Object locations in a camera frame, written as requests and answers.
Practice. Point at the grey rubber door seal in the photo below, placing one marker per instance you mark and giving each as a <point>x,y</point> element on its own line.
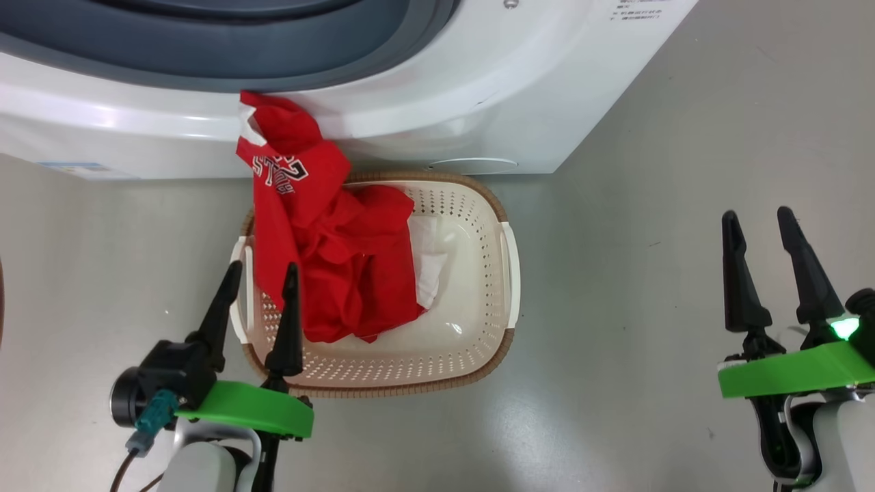
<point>205,48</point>

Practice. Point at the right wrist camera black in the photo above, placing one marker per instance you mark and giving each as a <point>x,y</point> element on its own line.
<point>865,307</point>

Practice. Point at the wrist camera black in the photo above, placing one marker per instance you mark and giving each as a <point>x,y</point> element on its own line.
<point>171,372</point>
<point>865,307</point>

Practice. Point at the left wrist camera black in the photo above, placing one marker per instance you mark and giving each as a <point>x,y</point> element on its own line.
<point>171,372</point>

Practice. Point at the round filter cover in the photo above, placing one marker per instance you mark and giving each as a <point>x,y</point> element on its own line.
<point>472,166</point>

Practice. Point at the printed warning text label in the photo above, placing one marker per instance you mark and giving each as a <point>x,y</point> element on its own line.
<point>632,8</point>

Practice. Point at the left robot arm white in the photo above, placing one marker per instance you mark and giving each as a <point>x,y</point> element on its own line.
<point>205,468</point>

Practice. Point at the white front-load washing machine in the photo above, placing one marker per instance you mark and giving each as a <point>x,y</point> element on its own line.
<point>478,89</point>

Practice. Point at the cream laundry basket brown rim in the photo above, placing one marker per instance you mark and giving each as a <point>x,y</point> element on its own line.
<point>472,273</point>

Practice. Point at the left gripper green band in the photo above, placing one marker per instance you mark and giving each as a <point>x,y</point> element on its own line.
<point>260,410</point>

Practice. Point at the blue energy label sticker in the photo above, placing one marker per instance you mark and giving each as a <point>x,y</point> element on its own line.
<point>82,169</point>

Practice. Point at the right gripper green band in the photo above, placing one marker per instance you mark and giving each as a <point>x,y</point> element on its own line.
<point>793,372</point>

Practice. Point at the red and white garment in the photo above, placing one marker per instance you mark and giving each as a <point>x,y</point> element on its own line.
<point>342,260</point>

